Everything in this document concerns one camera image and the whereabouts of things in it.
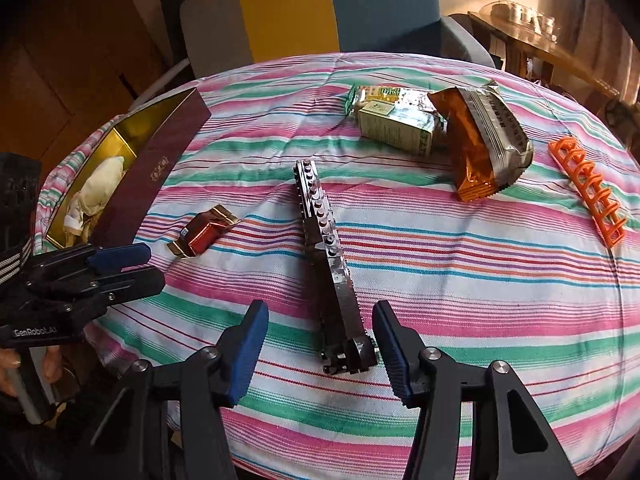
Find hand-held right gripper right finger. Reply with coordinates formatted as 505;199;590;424
371;300;563;480

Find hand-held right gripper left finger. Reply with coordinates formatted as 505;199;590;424
75;300;271;480

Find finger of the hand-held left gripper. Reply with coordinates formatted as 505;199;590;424
65;266;166;321
30;242;152;281

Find white sock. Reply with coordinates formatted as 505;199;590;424
64;156;127;237

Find red candy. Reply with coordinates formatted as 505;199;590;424
165;205;242;259

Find gold tin box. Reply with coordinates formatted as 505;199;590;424
42;87;213;252

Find green and white carton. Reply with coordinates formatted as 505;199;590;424
356;101;434;157

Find orange snack bag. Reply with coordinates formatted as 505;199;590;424
426;85;536;204

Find orange plastic rack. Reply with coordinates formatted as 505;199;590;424
546;138;629;248

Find green cracker packet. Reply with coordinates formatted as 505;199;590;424
346;84;447;127

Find person's left hand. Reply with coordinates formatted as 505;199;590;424
0;347;65;398

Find wooden wardrobe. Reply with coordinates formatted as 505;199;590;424
0;0;172;177

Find grey yellow blue chair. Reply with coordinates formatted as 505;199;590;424
160;0;501;69

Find wooden table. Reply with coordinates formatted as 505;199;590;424
446;10;622;99

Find clear cover with cups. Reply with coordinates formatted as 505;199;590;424
479;0;559;44

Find beige curtain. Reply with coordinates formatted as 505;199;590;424
570;0;640;96

